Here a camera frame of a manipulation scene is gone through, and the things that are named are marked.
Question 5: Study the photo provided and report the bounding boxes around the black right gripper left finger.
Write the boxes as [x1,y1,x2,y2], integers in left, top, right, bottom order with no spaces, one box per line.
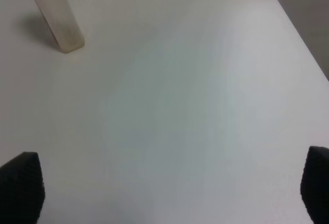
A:
[1,152,45,224]

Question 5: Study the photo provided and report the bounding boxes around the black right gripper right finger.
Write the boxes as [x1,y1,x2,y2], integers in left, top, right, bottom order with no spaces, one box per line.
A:
[300,146,328,223]

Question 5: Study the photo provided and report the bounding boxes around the clear bottle pink label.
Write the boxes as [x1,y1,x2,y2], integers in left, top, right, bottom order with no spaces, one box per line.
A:
[34,0,85,53]

